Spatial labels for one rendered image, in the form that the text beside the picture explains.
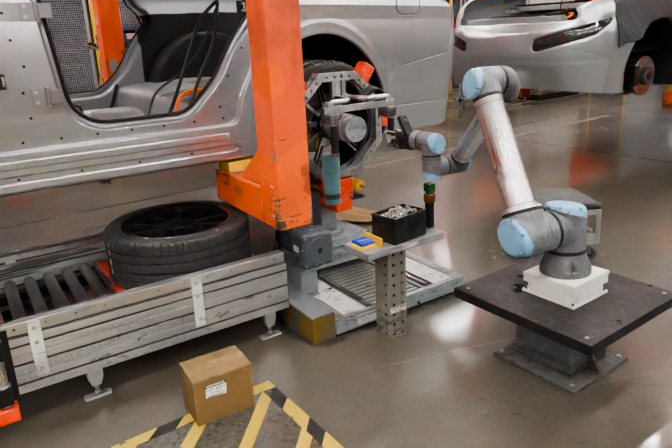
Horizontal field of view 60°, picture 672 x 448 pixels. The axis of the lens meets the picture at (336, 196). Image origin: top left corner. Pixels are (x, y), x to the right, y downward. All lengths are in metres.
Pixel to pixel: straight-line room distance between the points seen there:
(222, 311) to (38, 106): 1.12
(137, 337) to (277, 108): 1.06
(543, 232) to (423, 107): 1.51
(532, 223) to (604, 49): 3.00
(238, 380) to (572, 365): 1.25
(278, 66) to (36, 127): 1.01
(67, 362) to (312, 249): 1.13
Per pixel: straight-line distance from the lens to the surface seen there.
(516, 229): 2.20
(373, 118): 3.21
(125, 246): 2.64
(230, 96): 2.89
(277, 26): 2.38
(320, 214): 3.26
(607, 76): 5.11
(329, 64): 3.08
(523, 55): 5.14
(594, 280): 2.42
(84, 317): 2.43
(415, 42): 3.47
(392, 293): 2.58
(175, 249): 2.56
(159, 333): 2.51
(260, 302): 2.65
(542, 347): 2.50
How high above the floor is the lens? 1.33
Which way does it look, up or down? 16 degrees down
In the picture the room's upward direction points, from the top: 3 degrees counter-clockwise
